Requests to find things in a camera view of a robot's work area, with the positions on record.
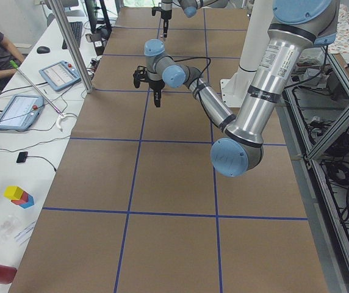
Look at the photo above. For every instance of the black computer mouse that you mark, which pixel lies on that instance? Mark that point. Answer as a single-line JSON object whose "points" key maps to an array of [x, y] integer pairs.
{"points": [[43, 50]]}

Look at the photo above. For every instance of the black keyboard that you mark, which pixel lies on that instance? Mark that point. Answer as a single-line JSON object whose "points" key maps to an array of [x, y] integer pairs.
{"points": [[76, 29]]}

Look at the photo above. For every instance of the far blue teach pendant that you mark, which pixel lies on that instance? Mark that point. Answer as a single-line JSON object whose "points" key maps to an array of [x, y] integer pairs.
{"points": [[60, 75]]}

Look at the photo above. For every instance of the long grabber stick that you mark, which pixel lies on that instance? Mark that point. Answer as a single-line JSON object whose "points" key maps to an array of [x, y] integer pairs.
{"points": [[61, 115]]}

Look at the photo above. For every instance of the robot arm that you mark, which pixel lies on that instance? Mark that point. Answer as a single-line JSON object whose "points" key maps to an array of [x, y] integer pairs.
{"points": [[189, 7], [278, 32]]}

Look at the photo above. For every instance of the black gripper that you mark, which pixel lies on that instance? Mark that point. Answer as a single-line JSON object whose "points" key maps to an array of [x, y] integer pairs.
{"points": [[155, 85], [165, 14]]}

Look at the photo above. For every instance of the red block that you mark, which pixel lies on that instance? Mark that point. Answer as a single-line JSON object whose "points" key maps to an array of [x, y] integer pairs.
{"points": [[23, 200]]}

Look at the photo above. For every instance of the blue block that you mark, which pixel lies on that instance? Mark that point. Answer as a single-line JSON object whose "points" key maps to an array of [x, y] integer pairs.
{"points": [[29, 204]]}

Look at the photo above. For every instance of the blue teach pendant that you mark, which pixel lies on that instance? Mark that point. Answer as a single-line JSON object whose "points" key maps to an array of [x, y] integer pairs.
{"points": [[21, 112], [60, 75]]}

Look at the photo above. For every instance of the aluminium frame post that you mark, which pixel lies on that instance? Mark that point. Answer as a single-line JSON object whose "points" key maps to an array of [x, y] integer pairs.
{"points": [[62, 20]]}

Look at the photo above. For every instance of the near blue teach pendant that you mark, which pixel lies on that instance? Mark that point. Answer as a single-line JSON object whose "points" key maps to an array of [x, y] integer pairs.
{"points": [[21, 112]]}

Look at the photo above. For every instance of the yellow block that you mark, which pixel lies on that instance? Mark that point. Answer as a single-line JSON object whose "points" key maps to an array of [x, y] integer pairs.
{"points": [[13, 192]]}

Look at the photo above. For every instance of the small black puck device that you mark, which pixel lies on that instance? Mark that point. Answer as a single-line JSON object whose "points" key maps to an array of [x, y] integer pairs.
{"points": [[22, 156]]}

